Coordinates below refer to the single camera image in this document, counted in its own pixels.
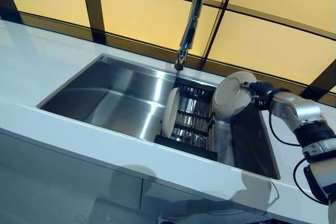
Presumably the yellow backlit panel wall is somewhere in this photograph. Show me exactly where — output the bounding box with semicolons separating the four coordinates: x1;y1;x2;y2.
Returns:
0;0;336;108

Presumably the black roll-up dish rack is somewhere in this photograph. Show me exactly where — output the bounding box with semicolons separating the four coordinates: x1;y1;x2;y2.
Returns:
153;77;220;161

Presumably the cream ceramic plate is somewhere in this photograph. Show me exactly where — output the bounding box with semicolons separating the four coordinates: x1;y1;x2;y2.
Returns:
211;71;258;119
161;87;182;138

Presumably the white cabinet door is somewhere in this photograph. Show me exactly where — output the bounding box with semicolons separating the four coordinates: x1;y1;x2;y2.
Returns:
0;131;144;224
140;178;271;224

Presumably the stainless steel sink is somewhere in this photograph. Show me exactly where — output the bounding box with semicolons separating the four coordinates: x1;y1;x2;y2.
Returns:
36;53;281;180

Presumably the chrome kitchen faucet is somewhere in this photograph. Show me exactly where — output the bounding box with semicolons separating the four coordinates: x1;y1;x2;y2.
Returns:
174;0;211;71

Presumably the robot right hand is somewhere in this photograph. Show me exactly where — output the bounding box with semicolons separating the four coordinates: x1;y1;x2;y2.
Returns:
243;81;275;109

